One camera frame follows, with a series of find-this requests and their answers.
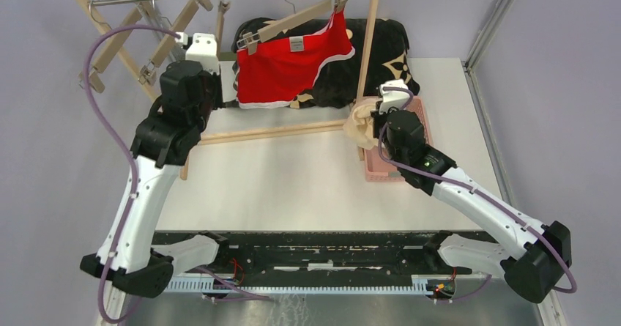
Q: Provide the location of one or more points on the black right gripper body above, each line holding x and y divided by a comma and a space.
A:
379, 121

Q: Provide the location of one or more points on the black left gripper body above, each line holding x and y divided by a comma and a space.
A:
214, 91

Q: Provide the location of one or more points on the beige underwear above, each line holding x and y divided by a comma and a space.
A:
359, 125

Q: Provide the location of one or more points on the wooden hanger with red underwear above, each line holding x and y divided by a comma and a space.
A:
250, 41

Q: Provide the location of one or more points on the red underwear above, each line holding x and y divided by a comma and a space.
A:
281, 69

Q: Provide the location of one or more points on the wooden clip hanger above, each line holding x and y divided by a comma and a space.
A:
172, 37
112, 48

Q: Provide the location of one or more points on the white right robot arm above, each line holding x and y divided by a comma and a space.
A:
532, 258

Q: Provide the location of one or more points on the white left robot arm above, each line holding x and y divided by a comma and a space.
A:
160, 148

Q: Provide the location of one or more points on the empty wooden clip hanger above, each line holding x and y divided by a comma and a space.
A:
112, 48

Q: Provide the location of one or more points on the pink perforated plastic basket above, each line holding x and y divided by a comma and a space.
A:
377, 170

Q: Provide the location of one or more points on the black floral plush pillow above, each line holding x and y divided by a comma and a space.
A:
336, 86

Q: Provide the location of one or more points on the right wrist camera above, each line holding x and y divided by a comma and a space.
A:
394, 94

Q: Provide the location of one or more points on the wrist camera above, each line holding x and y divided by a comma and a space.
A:
394, 94
203, 48

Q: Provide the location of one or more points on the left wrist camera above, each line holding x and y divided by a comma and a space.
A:
203, 48

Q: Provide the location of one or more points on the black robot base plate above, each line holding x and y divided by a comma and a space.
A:
304, 261

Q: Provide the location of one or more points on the wooden clothes rack frame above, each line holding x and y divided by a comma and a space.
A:
147, 8

